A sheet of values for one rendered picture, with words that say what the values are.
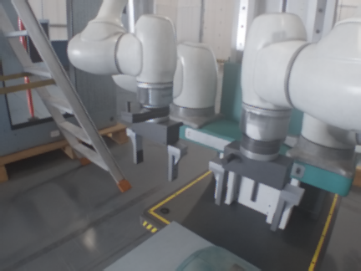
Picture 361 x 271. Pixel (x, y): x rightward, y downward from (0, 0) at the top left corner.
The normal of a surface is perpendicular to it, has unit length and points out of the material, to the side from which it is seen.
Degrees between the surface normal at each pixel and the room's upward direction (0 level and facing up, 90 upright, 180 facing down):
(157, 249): 0
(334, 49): 60
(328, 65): 65
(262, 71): 92
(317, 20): 90
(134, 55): 89
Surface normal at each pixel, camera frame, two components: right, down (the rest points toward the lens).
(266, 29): -0.63, -0.08
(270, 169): -0.64, 0.26
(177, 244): 0.04, -0.93
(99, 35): -0.15, -0.16
